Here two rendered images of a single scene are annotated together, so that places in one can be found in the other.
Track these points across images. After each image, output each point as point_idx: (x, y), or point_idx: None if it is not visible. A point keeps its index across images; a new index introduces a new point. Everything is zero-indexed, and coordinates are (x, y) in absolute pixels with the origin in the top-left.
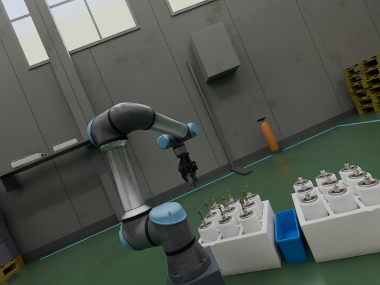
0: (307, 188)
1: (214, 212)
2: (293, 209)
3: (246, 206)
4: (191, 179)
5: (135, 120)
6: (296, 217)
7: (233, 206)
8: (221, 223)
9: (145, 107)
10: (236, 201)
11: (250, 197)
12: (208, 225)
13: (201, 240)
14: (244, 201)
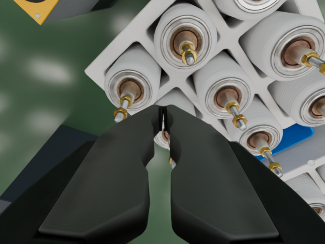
0: (319, 212)
1: (208, 39)
2: (312, 135)
3: (248, 140)
4: (178, 142)
5: None
6: (277, 152)
7: (268, 74)
8: (157, 140)
9: None
10: (297, 70)
11: (317, 110)
12: (132, 110)
13: (110, 59)
14: (298, 96)
